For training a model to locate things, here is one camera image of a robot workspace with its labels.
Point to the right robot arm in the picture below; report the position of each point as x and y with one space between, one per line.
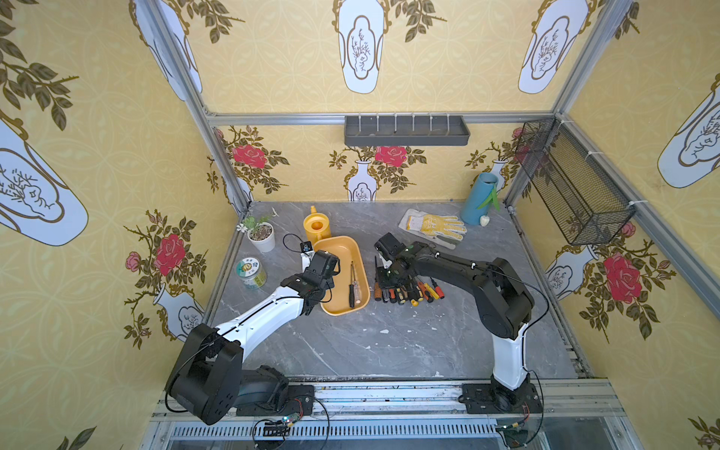
504 305

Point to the black wire mesh basket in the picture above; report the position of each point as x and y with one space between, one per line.
586 204

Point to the yellow handled screwdriver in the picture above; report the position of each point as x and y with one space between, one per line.
428 292

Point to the yellow watering can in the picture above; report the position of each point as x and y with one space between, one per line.
316 226

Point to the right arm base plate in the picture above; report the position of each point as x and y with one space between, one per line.
489 398

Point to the teal vase with flower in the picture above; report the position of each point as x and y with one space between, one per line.
483 197

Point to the grey wall shelf rack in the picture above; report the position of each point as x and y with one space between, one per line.
406 130

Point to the black ribbed handle screwdriver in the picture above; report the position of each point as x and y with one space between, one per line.
352 287

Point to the white potted plant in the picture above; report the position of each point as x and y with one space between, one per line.
260 232

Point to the red handled screwdriver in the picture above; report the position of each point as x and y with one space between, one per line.
437 289

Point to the yellow storage box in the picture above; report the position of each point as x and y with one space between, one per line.
347 250

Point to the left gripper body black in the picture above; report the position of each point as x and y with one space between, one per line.
324 264

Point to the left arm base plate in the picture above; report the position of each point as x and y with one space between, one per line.
295 398

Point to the yellow white work glove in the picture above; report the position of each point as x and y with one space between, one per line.
443 231

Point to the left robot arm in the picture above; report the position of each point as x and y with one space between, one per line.
208 378

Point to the round tape tin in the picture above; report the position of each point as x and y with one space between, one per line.
252 273

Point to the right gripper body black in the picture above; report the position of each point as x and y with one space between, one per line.
388 254

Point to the black yellow cap screwdriver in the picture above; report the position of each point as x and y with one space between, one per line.
412 294

